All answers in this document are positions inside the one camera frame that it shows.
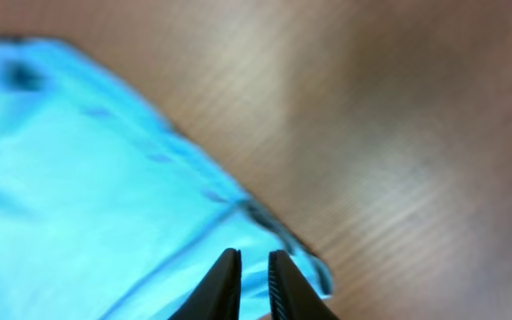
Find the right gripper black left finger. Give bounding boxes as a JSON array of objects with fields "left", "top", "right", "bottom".
[{"left": 169, "top": 248, "right": 242, "bottom": 320}]

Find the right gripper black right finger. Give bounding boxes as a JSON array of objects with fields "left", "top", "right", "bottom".
[{"left": 268, "top": 251, "right": 339, "bottom": 320}]

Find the light blue printed t-shirt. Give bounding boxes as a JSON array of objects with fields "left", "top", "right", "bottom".
[{"left": 0, "top": 38, "right": 333, "bottom": 319}]

